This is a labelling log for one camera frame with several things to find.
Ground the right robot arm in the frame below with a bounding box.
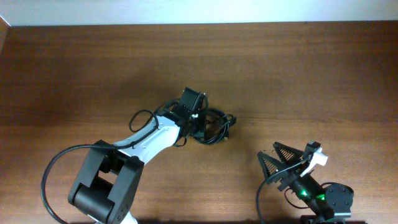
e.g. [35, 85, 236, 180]
[256, 140, 354, 223]

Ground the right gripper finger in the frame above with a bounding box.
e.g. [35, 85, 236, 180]
[273, 142, 304, 164]
[257, 151, 288, 185]

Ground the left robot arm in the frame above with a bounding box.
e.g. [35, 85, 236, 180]
[68, 88, 208, 223]

